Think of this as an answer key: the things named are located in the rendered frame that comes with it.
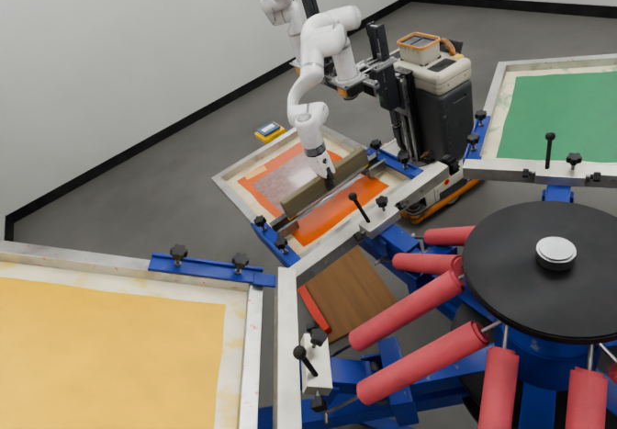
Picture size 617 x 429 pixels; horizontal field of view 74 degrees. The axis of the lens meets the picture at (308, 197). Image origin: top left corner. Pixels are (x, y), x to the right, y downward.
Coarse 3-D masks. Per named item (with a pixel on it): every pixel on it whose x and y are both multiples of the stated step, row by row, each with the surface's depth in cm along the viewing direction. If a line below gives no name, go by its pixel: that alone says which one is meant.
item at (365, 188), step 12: (300, 144) 198; (276, 156) 197; (288, 156) 193; (300, 156) 190; (336, 156) 182; (288, 168) 186; (300, 168) 183; (360, 180) 164; (372, 180) 162; (348, 192) 161; (360, 192) 159; (372, 192) 157; (336, 204) 158; (348, 204) 156; (360, 204) 154
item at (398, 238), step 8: (392, 224) 129; (384, 232) 128; (392, 232) 127; (400, 232) 126; (384, 240) 127; (392, 240) 124; (400, 240) 123; (408, 240) 123; (416, 240) 122; (392, 248) 125; (400, 248) 121; (408, 248) 120
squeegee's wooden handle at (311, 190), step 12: (348, 156) 153; (360, 156) 154; (336, 168) 150; (348, 168) 153; (312, 180) 148; (324, 180) 149; (336, 180) 152; (300, 192) 146; (312, 192) 148; (324, 192) 152; (288, 204) 145; (300, 204) 148; (288, 216) 147
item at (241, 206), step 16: (320, 128) 197; (272, 144) 199; (352, 144) 179; (256, 160) 198; (224, 176) 192; (400, 176) 156; (224, 192) 180; (240, 208) 168; (368, 208) 146; (320, 240) 141; (304, 256) 137
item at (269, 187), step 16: (272, 160) 195; (256, 176) 189; (272, 176) 185; (288, 176) 181; (256, 192) 179; (272, 192) 176; (288, 192) 172; (272, 208) 168; (320, 208) 159; (336, 208) 156; (304, 224) 154; (320, 224) 152; (304, 240) 148
